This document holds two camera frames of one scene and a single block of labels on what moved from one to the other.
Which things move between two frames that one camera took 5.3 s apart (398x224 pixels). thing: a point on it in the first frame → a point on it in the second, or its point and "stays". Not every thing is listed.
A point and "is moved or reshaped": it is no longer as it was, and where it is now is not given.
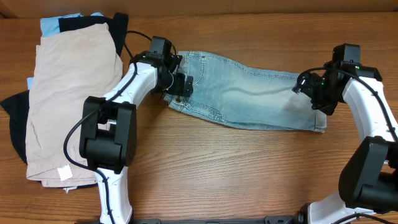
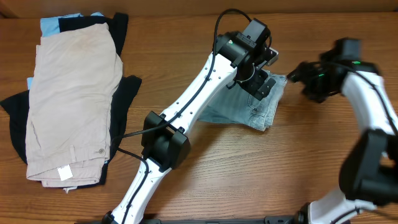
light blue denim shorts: [233, 93] is moved or reshaped
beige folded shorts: [69, 66] stays
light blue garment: [50, 25] stays
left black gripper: [182, 84] → [261, 84]
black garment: [17, 105] stays
